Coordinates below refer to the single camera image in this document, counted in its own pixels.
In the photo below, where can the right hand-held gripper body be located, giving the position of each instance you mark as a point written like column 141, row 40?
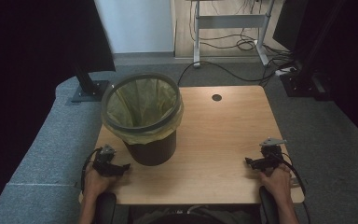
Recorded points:
column 272, row 155

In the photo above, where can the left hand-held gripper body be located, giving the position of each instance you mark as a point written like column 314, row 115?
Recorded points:
column 103, row 163

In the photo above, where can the dark round trash bin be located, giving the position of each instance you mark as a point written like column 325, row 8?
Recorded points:
column 152, row 152

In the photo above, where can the yellow plastic trash bag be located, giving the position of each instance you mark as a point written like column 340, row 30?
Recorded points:
column 140, row 99

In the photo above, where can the person's left hand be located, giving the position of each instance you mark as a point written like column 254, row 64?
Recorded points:
column 94, row 183

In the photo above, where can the person's right hand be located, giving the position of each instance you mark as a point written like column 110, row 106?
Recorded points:
column 278, row 183

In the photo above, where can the black chair armrest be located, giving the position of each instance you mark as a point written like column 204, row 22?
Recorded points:
column 268, row 205
column 105, row 208

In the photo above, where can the black table grommet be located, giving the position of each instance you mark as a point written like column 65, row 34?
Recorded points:
column 216, row 97

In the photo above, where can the person's dark clothing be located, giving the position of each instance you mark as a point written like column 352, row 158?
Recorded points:
column 199, row 216

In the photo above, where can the black stand with heavy base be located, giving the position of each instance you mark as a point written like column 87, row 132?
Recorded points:
column 304, row 84

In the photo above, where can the white power strip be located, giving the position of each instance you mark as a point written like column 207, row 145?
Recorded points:
column 284, row 71

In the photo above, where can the black monitor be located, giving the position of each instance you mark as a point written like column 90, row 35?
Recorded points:
column 292, row 21
column 99, row 37

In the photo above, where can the black stand with base plate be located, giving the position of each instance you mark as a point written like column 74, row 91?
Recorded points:
column 90, row 90

